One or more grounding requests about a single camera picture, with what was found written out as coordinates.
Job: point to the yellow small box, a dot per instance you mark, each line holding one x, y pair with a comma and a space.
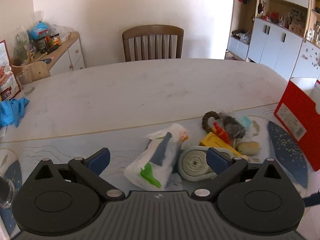
212, 140

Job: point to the brown wooden far chair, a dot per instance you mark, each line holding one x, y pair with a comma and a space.
149, 42

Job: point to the red white snack bag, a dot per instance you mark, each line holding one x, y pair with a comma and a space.
9, 86

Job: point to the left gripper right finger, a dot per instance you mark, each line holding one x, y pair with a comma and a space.
228, 171

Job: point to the clear drinking glass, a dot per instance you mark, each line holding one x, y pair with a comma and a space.
25, 82

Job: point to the glass jar at edge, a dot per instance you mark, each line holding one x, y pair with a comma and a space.
7, 192

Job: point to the bag of dark items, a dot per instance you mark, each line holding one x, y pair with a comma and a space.
234, 129

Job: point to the white plastic tissue pack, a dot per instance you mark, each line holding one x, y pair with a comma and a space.
152, 169

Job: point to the blue rubber glove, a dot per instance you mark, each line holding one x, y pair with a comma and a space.
12, 111

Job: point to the cream yellow plush tube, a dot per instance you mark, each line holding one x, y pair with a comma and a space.
249, 148

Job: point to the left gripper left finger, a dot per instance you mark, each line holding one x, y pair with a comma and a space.
87, 172

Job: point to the blue globe ball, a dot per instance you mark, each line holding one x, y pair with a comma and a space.
40, 30

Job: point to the white wall cabinet unit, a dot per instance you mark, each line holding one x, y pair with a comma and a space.
280, 34

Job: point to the white wooden sideboard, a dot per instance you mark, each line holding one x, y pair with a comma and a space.
67, 57

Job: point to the red plush keychain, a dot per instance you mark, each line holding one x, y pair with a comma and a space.
221, 133

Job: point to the light wooden child chair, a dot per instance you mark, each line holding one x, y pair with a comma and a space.
36, 71

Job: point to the red cardboard box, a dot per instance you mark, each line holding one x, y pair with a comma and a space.
298, 112

